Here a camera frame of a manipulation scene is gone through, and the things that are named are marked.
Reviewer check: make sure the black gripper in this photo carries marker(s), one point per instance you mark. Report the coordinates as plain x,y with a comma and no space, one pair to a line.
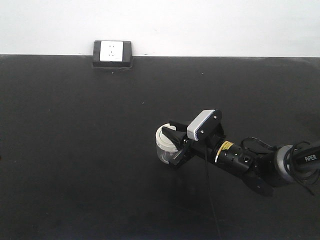
203,141

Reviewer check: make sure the glass jar with white lid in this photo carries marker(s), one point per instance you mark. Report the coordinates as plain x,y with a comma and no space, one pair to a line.
165,148

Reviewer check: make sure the black and silver arm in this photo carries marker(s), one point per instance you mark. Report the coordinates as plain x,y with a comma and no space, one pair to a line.
260,166

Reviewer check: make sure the black framed white desk socket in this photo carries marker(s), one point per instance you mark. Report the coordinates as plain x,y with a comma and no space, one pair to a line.
112,54

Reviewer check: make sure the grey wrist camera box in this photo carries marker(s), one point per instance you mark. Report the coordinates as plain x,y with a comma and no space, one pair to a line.
193,128

